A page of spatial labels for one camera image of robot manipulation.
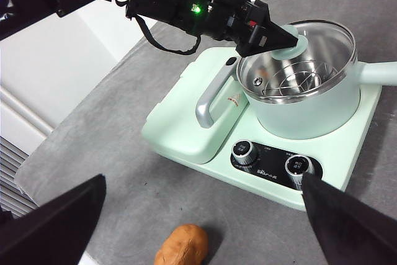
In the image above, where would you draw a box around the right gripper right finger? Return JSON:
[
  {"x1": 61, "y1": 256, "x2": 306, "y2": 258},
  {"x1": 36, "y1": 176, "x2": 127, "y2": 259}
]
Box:
[{"x1": 302, "y1": 174, "x2": 397, "y2": 265}]

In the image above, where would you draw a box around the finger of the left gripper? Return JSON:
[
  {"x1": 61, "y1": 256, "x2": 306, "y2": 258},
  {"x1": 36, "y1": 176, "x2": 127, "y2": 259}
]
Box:
[{"x1": 241, "y1": 21, "x2": 300, "y2": 57}]

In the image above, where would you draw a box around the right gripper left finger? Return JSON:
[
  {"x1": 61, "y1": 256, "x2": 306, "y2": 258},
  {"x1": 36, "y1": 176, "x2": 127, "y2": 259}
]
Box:
[{"x1": 0, "y1": 174, "x2": 107, "y2": 265}]

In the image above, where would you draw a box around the glass pot lid green knob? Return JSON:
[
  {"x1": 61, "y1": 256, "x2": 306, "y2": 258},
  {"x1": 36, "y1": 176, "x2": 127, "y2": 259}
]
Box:
[{"x1": 244, "y1": 20, "x2": 358, "y2": 86}]

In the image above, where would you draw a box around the brown potato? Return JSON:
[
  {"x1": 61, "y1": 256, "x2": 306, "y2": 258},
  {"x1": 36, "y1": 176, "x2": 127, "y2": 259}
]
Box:
[{"x1": 154, "y1": 223, "x2": 209, "y2": 265}]

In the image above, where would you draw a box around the grey slatted panel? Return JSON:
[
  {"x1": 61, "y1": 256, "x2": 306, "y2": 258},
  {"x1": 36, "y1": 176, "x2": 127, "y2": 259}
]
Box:
[{"x1": 0, "y1": 136, "x2": 40, "y2": 218}]

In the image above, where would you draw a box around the mint green breakfast cooker base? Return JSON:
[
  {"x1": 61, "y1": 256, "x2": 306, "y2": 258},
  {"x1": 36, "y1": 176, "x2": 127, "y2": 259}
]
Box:
[{"x1": 141, "y1": 46, "x2": 383, "y2": 212}]

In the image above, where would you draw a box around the silver control knob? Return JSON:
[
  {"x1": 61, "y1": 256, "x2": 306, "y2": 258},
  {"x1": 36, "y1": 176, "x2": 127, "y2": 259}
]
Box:
[
  {"x1": 284, "y1": 154, "x2": 316, "y2": 190},
  {"x1": 231, "y1": 140, "x2": 260, "y2": 166}
]

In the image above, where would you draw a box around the dark grey table cloth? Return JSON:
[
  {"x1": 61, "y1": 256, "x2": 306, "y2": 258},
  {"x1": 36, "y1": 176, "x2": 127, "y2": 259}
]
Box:
[{"x1": 14, "y1": 0, "x2": 397, "y2": 265}]

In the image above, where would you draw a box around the steel wire steamer rack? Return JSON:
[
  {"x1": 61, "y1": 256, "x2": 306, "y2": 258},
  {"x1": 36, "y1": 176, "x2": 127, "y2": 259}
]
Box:
[{"x1": 262, "y1": 60, "x2": 337, "y2": 97}]

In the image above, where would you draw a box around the mint green pot with handle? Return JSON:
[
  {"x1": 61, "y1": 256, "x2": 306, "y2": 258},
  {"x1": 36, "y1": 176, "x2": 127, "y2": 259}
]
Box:
[{"x1": 236, "y1": 19, "x2": 397, "y2": 140}]

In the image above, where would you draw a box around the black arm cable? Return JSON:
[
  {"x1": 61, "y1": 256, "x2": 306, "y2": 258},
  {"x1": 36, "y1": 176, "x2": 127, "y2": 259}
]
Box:
[{"x1": 114, "y1": 0, "x2": 201, "y2": 56}]

